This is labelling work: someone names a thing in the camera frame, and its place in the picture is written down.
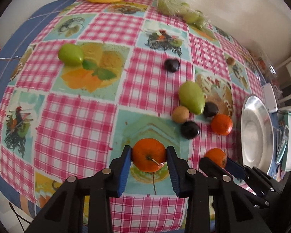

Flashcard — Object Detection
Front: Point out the dark plum front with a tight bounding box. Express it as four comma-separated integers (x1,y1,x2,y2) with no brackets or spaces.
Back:
180,121,201,139

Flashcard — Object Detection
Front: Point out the dark plum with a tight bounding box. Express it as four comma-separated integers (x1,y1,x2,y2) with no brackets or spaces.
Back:
203,102,219,118
180,121,201,139
164,59,180,73

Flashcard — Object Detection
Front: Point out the orange with stem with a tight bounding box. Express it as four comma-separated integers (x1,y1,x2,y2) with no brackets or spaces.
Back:
132,138,166,173

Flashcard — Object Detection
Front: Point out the large green mango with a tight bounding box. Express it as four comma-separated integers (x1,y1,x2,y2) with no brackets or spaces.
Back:
178,81,205,115

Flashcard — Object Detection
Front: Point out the bag of small brown fruits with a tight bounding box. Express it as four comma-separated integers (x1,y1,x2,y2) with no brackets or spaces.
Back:
249,50,277,79

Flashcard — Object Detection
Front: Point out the bag of green fruits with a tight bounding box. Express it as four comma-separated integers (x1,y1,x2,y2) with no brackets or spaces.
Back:
157,0,210,30

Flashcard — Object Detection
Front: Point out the silver metal bowl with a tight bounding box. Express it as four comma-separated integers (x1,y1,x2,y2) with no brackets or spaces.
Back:
240,95,274,174

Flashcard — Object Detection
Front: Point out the brown kiwi fruit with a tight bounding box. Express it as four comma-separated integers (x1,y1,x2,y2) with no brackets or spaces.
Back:
171,106,190,124

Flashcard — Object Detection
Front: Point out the white power adapter box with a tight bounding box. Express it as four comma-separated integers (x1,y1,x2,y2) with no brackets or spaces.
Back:
262,83,278,114

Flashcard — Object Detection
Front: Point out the small brown fruit far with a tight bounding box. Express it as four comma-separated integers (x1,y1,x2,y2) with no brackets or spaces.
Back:
226,57,236,66

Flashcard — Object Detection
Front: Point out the pink checkered tablecloth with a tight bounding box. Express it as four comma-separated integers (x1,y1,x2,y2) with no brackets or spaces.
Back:
0,0,264,215

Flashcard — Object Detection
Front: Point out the blue plaid cloth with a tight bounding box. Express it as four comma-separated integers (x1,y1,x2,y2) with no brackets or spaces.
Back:
0,0,76,208

